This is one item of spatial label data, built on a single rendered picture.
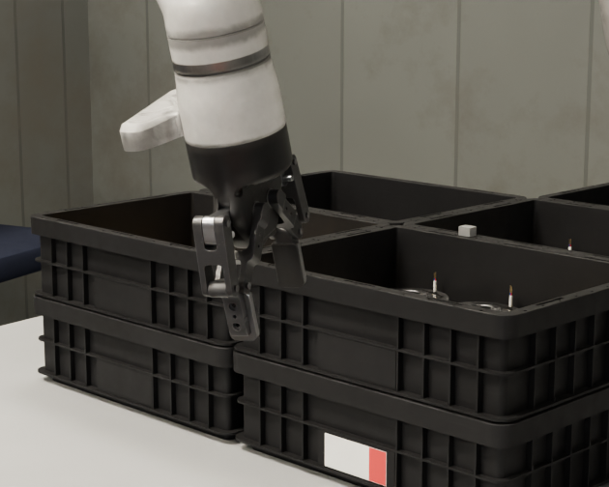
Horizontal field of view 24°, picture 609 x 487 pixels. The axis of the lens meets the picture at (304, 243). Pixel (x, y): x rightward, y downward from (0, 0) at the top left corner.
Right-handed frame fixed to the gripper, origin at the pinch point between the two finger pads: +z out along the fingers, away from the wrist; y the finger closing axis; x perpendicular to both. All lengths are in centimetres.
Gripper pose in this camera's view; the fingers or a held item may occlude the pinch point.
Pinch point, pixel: (269, 304)
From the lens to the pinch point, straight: 107.6
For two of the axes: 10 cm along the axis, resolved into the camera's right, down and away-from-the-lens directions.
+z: 1.7, 9.2, 3.6
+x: -9.1, 0.1, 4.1
